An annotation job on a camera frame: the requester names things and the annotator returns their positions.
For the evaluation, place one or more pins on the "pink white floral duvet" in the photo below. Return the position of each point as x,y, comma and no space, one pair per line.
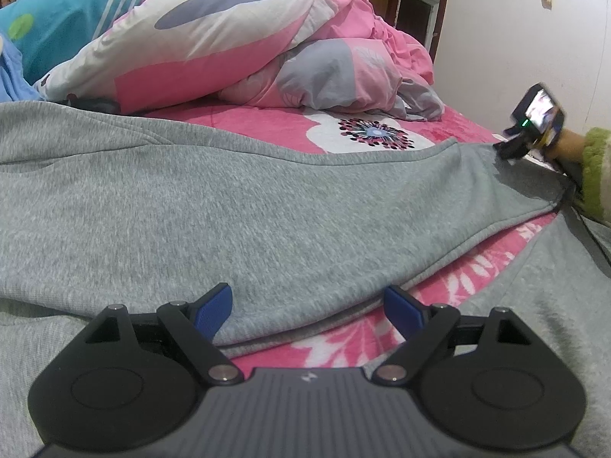
322,54

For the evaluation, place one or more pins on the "green fuzzy sleeve forearm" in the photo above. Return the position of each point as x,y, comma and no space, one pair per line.
596,175

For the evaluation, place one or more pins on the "light grey sweatpants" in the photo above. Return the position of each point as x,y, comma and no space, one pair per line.
99,209

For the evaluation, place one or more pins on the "dark grey garment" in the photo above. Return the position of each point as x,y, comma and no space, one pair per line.
99,105

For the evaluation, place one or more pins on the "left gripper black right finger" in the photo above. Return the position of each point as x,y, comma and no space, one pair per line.
426,331

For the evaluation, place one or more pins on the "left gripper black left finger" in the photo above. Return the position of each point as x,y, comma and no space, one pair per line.
192,327

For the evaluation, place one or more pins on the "pink floral bed sheet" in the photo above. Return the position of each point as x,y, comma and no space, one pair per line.
307,240

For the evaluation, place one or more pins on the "person's right hand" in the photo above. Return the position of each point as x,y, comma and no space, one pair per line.
569,146

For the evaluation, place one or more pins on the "light blue garment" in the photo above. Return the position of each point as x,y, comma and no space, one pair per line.
13,86

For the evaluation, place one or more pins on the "teal striped pillow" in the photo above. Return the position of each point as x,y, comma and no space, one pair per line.
50,32

